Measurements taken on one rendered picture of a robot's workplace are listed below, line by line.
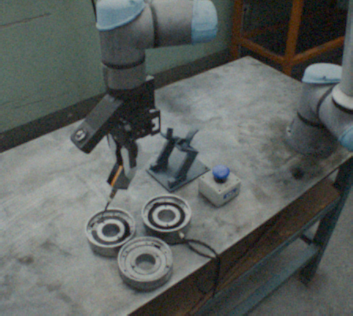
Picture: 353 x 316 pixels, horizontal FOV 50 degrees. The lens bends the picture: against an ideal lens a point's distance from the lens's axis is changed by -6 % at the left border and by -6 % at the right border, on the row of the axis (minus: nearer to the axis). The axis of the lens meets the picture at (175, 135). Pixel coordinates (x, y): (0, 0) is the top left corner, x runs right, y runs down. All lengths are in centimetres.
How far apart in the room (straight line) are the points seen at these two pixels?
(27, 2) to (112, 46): 164
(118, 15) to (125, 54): 7
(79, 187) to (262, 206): 44
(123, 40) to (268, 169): 56
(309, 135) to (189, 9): 56
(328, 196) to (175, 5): 92
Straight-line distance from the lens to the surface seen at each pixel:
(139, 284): 75
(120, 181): 80
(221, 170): 89
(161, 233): 82
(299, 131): 108
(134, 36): 62
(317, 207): 132
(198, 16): 64
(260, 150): 108
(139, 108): 72
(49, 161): 107
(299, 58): 290
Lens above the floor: 147
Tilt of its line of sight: 37 degrees down
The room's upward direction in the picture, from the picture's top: straight up
